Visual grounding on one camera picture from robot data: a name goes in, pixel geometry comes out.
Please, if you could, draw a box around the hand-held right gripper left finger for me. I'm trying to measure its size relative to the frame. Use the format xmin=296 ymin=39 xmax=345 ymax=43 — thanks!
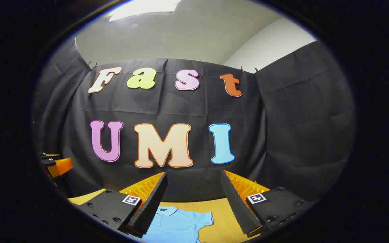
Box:
xmin=78 ymin=171 xmax=168 ymax=239

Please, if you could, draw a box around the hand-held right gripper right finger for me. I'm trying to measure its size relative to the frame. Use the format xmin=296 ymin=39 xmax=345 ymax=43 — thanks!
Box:
xmin=220 ymin=170 xmax=317 ymax=237

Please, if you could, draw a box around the light blue T-shirt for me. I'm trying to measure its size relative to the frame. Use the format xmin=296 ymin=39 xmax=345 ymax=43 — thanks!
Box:
xmin=140 ymin=206 xmax=214 ymax=243

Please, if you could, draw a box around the black backdrop cloth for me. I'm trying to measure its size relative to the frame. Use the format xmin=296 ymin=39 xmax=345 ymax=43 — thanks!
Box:
xmin=32 ymin=37 xmax=356 ymax=203

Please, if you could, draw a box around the ceiling light panel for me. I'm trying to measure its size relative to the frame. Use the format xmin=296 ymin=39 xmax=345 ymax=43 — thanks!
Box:
xmin=108 ymin=0 xmax=182 ymax=23

